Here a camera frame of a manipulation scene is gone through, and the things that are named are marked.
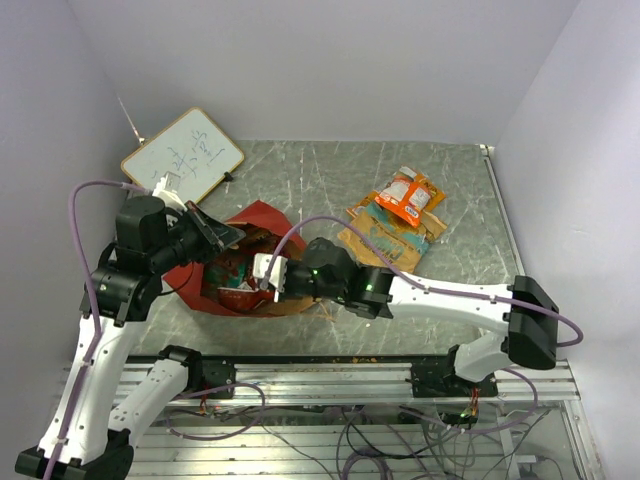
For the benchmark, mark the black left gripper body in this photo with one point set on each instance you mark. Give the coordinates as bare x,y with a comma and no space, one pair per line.
186,239

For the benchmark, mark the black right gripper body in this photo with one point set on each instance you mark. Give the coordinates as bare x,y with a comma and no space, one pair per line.
300,282

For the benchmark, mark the red paper bag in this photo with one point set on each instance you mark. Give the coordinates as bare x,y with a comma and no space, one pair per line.
264,227

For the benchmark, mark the yellow chip bag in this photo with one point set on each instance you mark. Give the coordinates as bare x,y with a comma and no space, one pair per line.
399,242

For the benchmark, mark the orange cracker snack pack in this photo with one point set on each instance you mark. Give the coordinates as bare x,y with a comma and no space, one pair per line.
405,196

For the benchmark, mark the orange chip bag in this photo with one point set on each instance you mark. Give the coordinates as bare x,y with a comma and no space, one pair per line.
437,195

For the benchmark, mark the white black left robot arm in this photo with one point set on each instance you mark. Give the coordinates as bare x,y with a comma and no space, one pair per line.
89,437

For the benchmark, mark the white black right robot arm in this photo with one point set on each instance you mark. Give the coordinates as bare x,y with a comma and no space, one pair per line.
518,320

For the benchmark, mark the teal candy snack pack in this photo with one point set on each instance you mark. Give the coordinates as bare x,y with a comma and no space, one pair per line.
226,271

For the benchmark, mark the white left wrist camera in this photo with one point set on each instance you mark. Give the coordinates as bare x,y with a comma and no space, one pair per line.
166,190

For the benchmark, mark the small whiteboard yellow frame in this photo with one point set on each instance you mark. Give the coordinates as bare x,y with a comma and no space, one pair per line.
193,149

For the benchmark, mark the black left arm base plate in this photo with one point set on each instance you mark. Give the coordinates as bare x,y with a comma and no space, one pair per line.
202,373

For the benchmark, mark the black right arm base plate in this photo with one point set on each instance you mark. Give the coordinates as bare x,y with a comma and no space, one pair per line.
433,377

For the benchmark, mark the aluminium rail frame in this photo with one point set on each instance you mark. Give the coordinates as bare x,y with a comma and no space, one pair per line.
337,417

